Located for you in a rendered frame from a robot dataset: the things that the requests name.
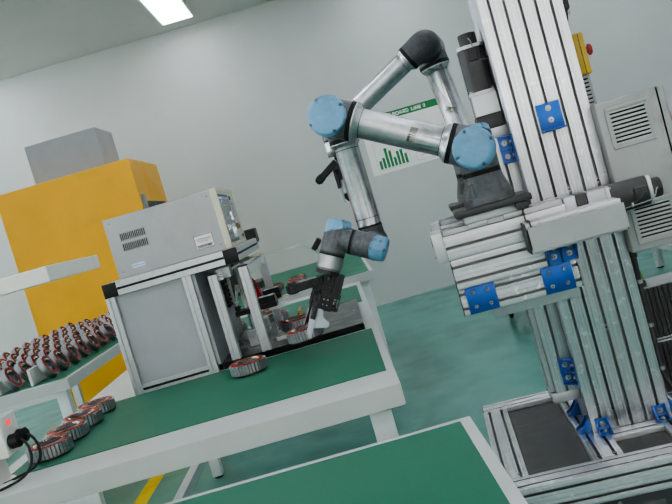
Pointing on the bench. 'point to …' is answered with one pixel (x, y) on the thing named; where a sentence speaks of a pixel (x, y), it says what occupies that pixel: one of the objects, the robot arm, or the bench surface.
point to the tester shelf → (179, 269)
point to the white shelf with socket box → (13, 440)
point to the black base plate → (347, 311)
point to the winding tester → (171, 232)
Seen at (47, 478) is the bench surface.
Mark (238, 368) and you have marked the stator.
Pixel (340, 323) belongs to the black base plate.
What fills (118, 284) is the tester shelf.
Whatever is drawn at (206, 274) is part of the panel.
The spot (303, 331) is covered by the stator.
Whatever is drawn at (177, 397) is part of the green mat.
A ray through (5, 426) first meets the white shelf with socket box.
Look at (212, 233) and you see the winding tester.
